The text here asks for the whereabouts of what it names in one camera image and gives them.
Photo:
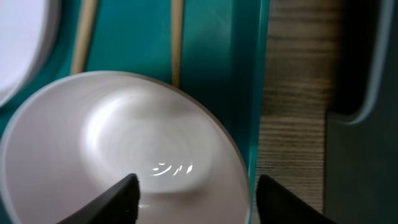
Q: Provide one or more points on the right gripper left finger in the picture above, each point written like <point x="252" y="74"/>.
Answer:
<point x="119" y="204"/>

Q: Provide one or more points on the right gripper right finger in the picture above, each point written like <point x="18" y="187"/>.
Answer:
<point x="277" y="205"/>

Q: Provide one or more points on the medium white bowl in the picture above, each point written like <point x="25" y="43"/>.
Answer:
<point x="75" y="138"/>

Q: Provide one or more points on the wooden chopstick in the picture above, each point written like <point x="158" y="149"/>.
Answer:
<point x="176" y="39"/>
<point x="84" y="30"/>

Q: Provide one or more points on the large white plate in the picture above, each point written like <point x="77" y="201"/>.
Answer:
<point x="28" y="31"/>

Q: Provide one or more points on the grey dishwasher rack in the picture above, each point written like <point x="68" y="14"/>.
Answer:
<point x="361" y="129"/>

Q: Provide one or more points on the teal serving tray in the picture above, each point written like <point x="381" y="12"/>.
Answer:
<point x="223" y="56"/>

